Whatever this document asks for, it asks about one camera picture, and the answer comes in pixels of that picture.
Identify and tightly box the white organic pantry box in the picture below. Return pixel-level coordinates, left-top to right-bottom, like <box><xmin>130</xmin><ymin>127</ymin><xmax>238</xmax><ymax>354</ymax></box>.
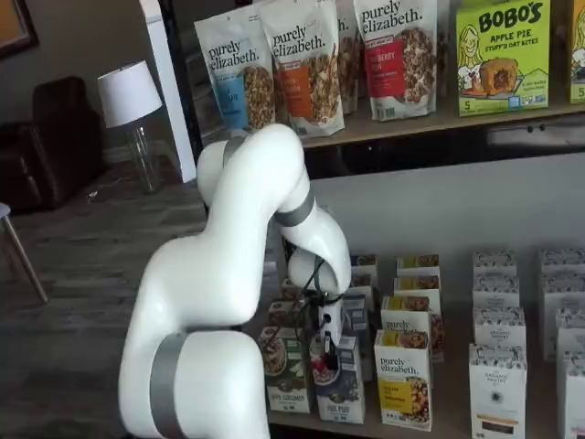
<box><xmin>473</xmin><ymin>306</ymin><xmax>527</xmax><ymax>351</ymax></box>
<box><xmin>537</xmin><ymin>248</ymin><xmax>585</xmax><ymax>277</ymax></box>
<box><xmin>538</xmin><ymin>272</ymin><xmax>585</xmax><ymax>362</ymax></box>
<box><xmin>560</xmin><ymin>351</ymin><xmax>585</xmax><ymax>439</ymax></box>
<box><xmin>473</xmin><ymin>273</ymin><xmax>521</xmax><ymax>312</ymax></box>
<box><xmin>555</xmin><ymin>308</ymin><xmax>585</xmax><ymax>362</ymax></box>
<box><xmin>473</xmin><ymin>251</ymin><xmax>518</xmax><ymax>278</ymax></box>
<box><xmin>469</xmin><ymin>343</ymin><xmax>528</xmax><ymax>439</ymax></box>

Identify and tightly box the white pillar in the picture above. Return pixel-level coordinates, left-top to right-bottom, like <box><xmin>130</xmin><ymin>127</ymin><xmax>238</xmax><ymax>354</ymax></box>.
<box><xmin>139</xmin><ymin>0</ymin><xmax>198</xmax><ymax>184</ymax></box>

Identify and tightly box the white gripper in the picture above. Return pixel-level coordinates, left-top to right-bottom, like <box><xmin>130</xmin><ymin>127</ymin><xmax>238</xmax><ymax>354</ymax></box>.
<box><xmin>318</xmin><ymin>302</ymin><xmax>344</xmax><ymax>371</ymax></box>

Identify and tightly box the white granola bag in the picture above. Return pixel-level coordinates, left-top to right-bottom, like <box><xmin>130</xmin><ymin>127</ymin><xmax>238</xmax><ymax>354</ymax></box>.
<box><xmin>335</xmin><ymin>0</ymin><xmax>367</xmax><ymax>115</ymax></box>

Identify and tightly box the framed wall picture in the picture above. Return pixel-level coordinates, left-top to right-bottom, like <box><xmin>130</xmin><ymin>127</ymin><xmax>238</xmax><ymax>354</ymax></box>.
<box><xmin>0</xmin><ymin>0</ymin><xmax>40</xmax><ymax>60</ymax></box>

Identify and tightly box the white shade table lamp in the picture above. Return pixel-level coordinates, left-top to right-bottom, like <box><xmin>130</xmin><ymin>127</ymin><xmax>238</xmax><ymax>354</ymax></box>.
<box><xmin>96</xmin><ymin>60</ymin><xmax>164</xmax><ymax>193</ymax></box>

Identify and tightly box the dark brown armchair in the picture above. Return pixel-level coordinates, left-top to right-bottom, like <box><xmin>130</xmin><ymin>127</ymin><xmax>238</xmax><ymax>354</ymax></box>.
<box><xmin>0</xmin><ymin>76</ymin><xmax>107</xmax><ymax>214</ymax></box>

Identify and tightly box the metal leg stool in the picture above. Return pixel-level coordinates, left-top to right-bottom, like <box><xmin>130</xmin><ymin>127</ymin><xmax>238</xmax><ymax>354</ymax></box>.
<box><xmin>0</xmin><ymin>203</ymin><xmax>49</xmax><ymax>305</ymax></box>

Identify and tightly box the blue flax plus oatmeal box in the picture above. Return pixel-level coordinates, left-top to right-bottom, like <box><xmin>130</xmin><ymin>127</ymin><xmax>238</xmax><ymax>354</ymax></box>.
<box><xmin>349</xmin><ymin>254</ymin><xmax>378</xmax><ymax>278</ymax></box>
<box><xmin>340</xmin><ymin>292</ymin><xmax>380</xmax><ymax>383</ymax></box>
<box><xmin>310</xmin><ymin>331</ymin><xmax>367</xmax><ymax>424</ymax></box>
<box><xmin>349</xmin><ymin>273</ymin><xmax>380</xmax><ymax>303</ymax></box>

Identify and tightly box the orange label granola bag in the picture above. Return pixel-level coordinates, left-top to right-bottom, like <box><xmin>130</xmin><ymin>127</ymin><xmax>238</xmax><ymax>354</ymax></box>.
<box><xmin>255</xmin><ymin>0</ymin><xmax>346</xmax><ymax>139</ymax></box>

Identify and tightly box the yellow-green Bobo's box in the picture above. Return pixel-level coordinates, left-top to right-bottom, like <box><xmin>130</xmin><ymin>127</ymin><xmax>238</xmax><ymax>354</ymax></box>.
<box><xmin>569</xmin><ymin>0</ymin><xmax>585</xmax><ymax>105</ymax></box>

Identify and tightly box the yellow purely elizabeth box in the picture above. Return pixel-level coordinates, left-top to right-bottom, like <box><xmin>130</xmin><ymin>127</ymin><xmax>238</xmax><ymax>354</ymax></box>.
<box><xmin>393</xmin><ymin>274</ymin><xmax>443</xmax><ymax>301</ymax></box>
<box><xmin>373</xmin><ymin>328</ymin><xmax>434</xmax><ymax>434</ymax></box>
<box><xmin>380</xmin><ymin>295</ymin><xmax>445</xmax><ymax>363</ymax></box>
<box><xmin>396</xmin><ymin>254</ymin><xmax>441</xmax><ymax>279</ymax></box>

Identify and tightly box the red label granola bag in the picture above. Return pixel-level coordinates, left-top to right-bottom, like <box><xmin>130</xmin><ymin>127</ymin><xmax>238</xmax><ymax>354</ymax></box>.
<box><xmin>352</xmin><ymin>0</ymin><xmax>439</xmax><ymax>123</ymax></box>

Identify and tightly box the blue label granola bag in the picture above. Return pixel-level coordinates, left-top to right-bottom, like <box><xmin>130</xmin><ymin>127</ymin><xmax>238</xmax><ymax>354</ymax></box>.
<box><xmin>194</xmin><ymin>13</ymin><xmax>276</xmax><ymax>138</ymax></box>

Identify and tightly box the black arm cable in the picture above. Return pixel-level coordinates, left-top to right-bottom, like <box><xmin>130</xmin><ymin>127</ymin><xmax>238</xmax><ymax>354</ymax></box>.
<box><xmin>292</xmin><ymin>255</ymin><xmax>333</xmax><ymax>333</ymax></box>

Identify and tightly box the green Bobo's apple pie box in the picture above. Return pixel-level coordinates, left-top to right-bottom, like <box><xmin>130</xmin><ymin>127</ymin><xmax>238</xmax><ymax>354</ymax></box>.
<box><xmin>455</xmin><ymin>0</ymin><xmax>551</xmax><ymax>116</ymax></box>

